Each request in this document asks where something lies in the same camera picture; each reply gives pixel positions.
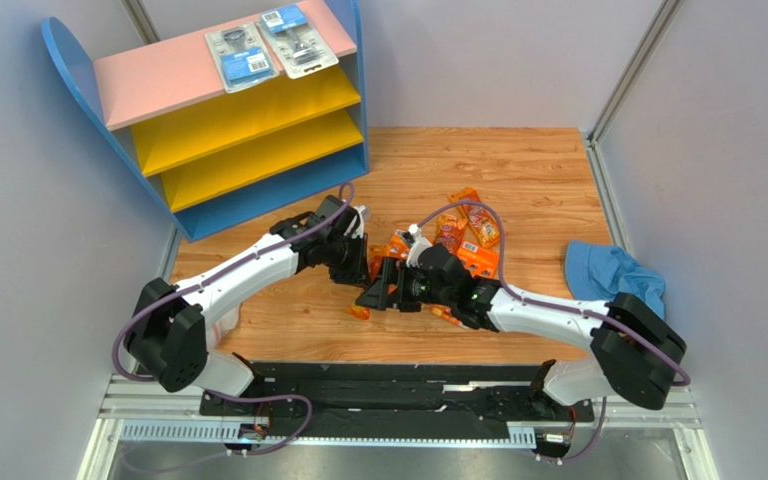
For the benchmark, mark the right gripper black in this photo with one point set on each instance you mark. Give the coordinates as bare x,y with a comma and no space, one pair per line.
398,287

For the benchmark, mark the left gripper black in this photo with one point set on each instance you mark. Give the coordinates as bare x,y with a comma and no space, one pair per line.
358,274

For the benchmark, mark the blue Gillette razor blister pack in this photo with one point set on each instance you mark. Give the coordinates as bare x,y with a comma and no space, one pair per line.
300,48

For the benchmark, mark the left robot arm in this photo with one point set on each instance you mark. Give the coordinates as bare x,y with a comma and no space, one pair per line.
175,329

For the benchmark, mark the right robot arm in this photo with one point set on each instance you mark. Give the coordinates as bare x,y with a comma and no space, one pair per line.
633,353

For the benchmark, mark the blue shelf with coloured boards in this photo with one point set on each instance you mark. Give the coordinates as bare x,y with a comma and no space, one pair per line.
213,159

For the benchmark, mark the razor blister pack on shelf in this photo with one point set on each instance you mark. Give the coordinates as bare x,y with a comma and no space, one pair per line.
241,57

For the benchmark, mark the orange razor box left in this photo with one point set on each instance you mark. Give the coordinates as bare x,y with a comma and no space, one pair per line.
394,248

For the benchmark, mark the orange razor box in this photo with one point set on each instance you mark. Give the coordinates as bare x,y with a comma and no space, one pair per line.
479,261
394,248

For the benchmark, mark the orange razor box right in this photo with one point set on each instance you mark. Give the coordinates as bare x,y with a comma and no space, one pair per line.
479,261

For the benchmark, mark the white plastic bag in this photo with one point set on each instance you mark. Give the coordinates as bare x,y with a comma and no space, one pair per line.
224,325

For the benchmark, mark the blue bucket hat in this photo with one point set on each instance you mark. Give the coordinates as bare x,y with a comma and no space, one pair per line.
600,272

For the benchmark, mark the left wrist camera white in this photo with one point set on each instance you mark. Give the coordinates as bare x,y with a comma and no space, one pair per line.
363,214

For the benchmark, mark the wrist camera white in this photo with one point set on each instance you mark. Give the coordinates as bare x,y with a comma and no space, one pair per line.
363,214
418,243

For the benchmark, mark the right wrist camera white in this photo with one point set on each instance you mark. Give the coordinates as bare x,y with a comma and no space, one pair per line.
418,243

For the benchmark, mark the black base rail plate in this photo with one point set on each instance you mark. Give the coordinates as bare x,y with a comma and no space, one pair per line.
398,401

